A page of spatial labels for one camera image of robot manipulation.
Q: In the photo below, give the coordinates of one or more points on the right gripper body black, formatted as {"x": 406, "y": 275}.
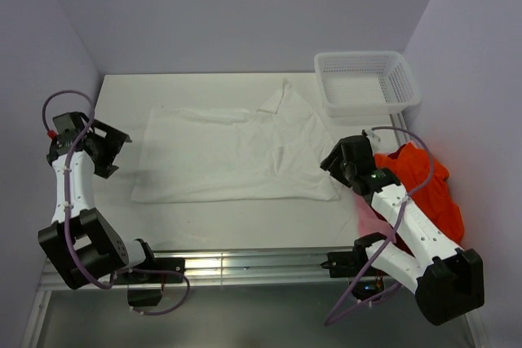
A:
{"x": 347, "y": 169}

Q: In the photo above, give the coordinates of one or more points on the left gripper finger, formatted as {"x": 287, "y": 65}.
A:
{"x": 103, "y": 158}
{"x": 110, "y": 135}

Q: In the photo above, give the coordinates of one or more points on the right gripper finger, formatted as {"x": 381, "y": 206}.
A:
{"x": 332, "y": 163}
{"x": 341, "y": 177}

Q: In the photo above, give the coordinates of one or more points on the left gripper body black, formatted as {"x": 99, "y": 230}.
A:
{"x": 91, "y": 134}

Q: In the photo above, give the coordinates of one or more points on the white t shirt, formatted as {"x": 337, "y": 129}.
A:
{"x": 217, "y": 154}

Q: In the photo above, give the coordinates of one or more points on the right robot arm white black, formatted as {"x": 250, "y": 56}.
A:
{"x": 413, "y": 235}

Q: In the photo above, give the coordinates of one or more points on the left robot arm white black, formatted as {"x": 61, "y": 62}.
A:
{"x": 80, "y": 243}

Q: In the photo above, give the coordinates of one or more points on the white plastic basket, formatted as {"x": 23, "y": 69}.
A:
{"x": 365, "y": 83}

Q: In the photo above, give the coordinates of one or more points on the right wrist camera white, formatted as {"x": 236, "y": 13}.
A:
{"x": 371, "y": 135}

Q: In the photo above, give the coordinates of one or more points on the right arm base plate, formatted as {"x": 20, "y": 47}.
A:
{"x": 344, "y": 264}

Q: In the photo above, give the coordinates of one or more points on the aluminium rail frame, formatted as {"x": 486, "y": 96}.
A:
{"x": 255, "y": 274}

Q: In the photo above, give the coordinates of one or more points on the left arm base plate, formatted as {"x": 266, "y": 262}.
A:
{"x": 172, "y": 269}

